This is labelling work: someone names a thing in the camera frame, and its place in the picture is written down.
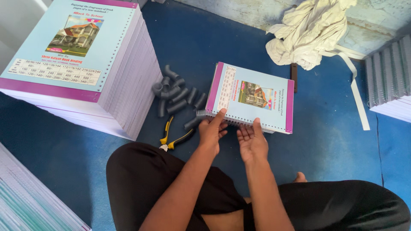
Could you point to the person's right hand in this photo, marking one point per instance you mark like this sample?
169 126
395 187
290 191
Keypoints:
253 147

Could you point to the person's left hand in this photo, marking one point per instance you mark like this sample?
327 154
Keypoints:
208 131

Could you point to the grey spiral binding coil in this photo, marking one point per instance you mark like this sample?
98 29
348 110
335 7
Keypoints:
201 114

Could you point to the light blue cover notebook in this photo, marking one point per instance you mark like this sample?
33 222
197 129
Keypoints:
253 93

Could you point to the pile of grey coil pieces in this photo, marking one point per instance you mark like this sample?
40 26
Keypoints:
175 94

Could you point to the person's bare foot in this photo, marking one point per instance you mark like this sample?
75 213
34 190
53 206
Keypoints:
300 178

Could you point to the person's black trousers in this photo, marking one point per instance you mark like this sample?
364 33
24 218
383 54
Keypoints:
144 179

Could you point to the dark brown flat stick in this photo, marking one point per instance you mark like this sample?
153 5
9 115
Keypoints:
294 77

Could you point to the white paper strip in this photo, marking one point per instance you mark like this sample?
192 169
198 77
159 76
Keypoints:
356 93

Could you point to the crumpled white cloth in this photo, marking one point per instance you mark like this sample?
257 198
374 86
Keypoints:
305 32

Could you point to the stack of spiral bound notebooks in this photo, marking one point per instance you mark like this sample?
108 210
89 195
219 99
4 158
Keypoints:
390 77

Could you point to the tall stack of punched notebooks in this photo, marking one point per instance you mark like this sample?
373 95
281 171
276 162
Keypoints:
74 57

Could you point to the stack of loose paper sheets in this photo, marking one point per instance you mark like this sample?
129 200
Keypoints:
29 199

